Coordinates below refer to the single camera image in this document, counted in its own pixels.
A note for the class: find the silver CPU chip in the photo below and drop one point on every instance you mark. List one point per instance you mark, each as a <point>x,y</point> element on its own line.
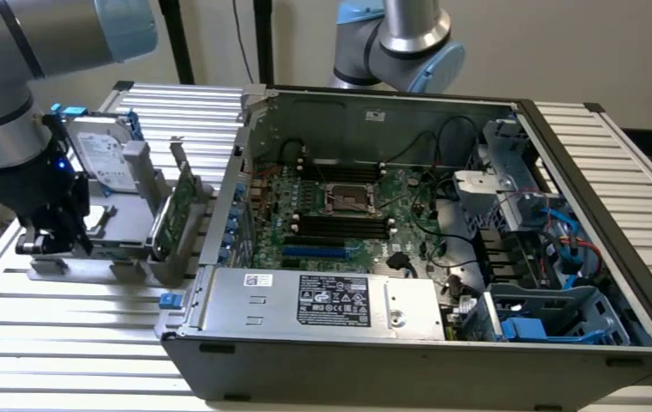
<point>100,219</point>

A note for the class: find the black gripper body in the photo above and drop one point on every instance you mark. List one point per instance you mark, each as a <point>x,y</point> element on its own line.
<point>23,189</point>

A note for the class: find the hard disk in blue carrier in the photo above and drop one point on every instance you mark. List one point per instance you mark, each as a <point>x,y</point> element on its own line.
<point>103,150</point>

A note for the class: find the black RAM slot bank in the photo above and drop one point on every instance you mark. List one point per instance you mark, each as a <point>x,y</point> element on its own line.
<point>341,171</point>
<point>341,225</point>

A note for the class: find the black stand pole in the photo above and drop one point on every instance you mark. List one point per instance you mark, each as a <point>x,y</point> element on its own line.
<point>265,43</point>
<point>180,43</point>

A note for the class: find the green motherboard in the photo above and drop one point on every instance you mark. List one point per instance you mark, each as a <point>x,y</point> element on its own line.
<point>395,232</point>

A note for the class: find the grey parts rack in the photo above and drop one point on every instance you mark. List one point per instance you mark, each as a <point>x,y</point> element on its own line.
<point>138,240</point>

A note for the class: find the black open PC case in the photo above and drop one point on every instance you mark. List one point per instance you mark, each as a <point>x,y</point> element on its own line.
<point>395,373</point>

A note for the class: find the silver power supply unit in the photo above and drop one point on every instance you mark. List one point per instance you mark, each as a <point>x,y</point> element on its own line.
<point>281,304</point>

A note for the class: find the blue case latch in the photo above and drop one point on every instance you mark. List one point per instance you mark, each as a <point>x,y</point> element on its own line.
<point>170,300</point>

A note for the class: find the grey metal disk bay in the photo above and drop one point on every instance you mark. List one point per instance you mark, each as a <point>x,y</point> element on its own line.
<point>503,171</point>

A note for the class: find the green graphics card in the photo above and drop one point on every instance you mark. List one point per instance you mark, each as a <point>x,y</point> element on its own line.
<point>175,214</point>

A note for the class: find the blue expansion slot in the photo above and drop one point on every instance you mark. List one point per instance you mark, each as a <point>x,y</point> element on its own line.
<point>315,253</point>

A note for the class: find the grey drive cage blue latch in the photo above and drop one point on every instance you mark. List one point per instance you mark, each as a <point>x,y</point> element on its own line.
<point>555,313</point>

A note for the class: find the metal CPU socket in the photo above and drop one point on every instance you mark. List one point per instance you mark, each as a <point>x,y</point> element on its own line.
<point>349,198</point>

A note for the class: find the white barcode sticker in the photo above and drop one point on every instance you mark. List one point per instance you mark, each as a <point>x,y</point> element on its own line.
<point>374,115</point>

